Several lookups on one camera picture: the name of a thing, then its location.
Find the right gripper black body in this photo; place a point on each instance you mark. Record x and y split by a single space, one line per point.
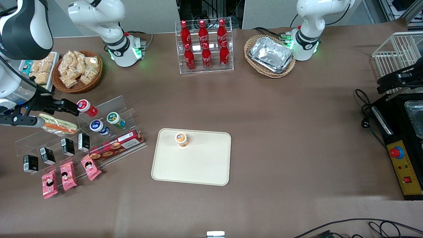
42 102

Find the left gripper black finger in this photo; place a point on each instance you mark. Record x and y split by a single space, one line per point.
387 82

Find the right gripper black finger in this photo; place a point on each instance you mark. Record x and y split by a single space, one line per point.
67 107

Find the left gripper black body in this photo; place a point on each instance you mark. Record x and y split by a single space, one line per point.
398 78

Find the triangle sandwich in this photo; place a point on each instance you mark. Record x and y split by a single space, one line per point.
61 127

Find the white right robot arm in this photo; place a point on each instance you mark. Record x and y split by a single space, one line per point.
99 16

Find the white rectangular snack tray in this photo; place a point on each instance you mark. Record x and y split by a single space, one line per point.
55 66

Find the silver foil tray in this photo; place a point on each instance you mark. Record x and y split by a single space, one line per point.
279 70
271 51

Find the cream plastic serving tray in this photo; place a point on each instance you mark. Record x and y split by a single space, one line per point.
198 165

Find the silver metal lever bar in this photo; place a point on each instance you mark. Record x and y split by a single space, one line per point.
393 97

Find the red lid drink bottle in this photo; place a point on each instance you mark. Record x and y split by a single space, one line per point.
84 106

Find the flat pack tan crackers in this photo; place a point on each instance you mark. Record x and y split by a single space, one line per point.
44 64
41 78

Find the clear bag tan snacks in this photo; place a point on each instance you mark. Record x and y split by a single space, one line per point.
79 62
92 63
87 76
68 81
66 62

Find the blue lid drink bottle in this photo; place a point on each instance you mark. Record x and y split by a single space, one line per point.
96 126

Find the small teal snack pack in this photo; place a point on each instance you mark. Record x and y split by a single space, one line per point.
27 67

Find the small black carton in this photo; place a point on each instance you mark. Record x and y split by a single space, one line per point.
47 156
68 147
84 142
30 164

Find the clear acrylic tiered stand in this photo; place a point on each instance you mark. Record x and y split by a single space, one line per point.
109 105

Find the round brown wicker basket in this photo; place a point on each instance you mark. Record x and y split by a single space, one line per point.
97 77

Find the steel food container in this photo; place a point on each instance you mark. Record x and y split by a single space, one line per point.
416 119

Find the green lid drink bottle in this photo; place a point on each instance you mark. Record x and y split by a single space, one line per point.
113 118

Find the black appliance yellow panel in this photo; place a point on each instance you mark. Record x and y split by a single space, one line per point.
401 127

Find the red cookie box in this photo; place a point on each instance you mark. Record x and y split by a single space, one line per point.
117 145

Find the pink snack pack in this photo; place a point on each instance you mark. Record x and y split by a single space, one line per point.
90 167
49 184
68 176

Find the orange lid drink cup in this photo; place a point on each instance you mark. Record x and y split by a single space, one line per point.
181 138

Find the red cola bottle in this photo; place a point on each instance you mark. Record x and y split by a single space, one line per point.
202 33
207 59
189 59
185 34
221 31
224 57

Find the oval tan wicker basket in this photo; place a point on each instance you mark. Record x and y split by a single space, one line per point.
251 43

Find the clear acrylic bottle rack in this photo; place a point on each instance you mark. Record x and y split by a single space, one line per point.
228 67

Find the small white device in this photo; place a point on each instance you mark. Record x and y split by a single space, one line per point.
215 234

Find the aluminium frame shelf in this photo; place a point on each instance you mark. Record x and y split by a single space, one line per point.
403 10

